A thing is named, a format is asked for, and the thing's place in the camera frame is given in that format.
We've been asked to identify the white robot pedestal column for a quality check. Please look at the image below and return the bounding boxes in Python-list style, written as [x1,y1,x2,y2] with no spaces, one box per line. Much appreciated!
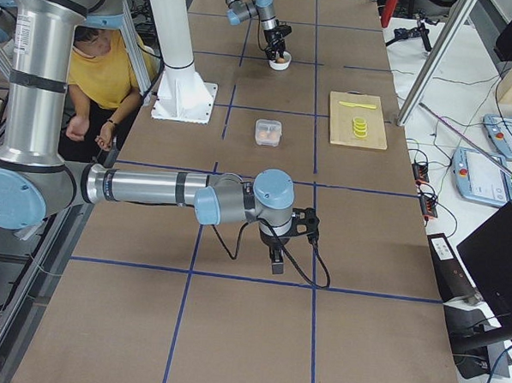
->
[149,0,194,70]

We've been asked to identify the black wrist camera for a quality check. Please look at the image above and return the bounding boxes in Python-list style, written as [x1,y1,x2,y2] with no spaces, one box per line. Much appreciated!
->
[275,24,292,38]
[289,208,320,246]

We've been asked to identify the black electronics box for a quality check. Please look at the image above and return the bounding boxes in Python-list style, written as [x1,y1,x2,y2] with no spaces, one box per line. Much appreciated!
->
[428,233,476,302]

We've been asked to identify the green handled reacher grabber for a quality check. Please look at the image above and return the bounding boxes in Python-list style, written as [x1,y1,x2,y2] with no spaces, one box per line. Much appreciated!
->
[419,102,512,182]

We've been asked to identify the blue teach pendant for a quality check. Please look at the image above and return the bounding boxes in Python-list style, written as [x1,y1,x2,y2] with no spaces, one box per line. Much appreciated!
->
[453,147,512,207]
[483,114,512,161]

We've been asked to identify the clear plastic egg box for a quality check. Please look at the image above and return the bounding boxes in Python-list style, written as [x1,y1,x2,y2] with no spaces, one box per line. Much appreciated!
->
[255,119,282,147]

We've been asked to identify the front lemon slice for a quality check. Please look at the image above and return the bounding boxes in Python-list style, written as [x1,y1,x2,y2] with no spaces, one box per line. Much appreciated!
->
[353,130,367,139]

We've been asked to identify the far blue teach pendant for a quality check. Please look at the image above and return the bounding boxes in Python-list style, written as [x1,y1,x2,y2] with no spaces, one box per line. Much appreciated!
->
[483,114,512,161]

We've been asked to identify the black monitor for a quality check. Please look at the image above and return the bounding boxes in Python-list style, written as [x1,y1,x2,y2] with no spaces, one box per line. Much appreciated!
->
[457,200,512,320]

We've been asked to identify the near blue teach pendant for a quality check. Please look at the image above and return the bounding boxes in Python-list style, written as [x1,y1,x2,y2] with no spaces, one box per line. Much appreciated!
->
[453,147,512,207]

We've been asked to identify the aluminium frame post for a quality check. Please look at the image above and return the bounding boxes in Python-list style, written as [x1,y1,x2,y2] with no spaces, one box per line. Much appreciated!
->
[396,0,478,126]

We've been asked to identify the person in yellow shirt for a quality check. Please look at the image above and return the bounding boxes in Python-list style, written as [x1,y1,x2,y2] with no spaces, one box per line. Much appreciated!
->
[58,26,142,163]

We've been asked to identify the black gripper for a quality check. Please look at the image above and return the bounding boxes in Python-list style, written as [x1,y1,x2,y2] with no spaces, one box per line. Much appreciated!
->
[258,224,290,274]
[263,27,286,61]

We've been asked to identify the yellow plastic knife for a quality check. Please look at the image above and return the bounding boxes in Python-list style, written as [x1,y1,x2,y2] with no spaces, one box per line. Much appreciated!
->
[338,101,377,110]

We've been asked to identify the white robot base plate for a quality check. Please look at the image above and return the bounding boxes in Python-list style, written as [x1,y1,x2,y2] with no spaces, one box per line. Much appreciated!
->
[151,72,219,124]

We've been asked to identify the wooden cutting board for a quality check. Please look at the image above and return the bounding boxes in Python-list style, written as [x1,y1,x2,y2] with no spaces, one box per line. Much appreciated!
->
[329,91,388,150]

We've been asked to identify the white ceramic bowl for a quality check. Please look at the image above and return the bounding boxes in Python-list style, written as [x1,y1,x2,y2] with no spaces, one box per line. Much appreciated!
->
[268,51,292,71]

